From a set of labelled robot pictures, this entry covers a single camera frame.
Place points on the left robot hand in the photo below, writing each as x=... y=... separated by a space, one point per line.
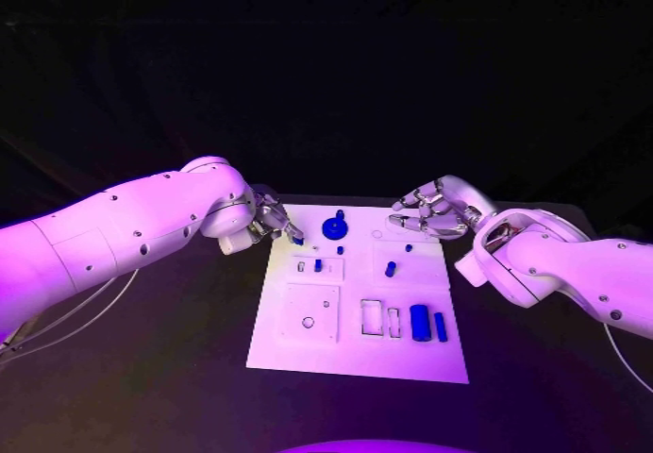
x=273 y=219

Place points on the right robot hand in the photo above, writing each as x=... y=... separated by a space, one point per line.
x=438 y=212

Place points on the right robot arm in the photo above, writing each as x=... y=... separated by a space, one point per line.
x=571 y=269

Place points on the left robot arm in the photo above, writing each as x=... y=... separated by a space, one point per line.
x=127 y=226

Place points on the white task board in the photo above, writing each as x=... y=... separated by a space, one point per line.
x=356 y=293

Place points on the blue gear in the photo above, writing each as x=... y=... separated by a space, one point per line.
x=335 y=227

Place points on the blue rectangular plug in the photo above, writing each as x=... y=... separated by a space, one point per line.
x=317 y=265

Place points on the blue short cylinder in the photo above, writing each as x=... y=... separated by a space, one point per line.
x=389 y=269

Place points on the large blue cylinder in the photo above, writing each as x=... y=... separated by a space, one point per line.
x=420 y=322

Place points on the thin long blue cylinder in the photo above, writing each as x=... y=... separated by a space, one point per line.
x=440 y=327

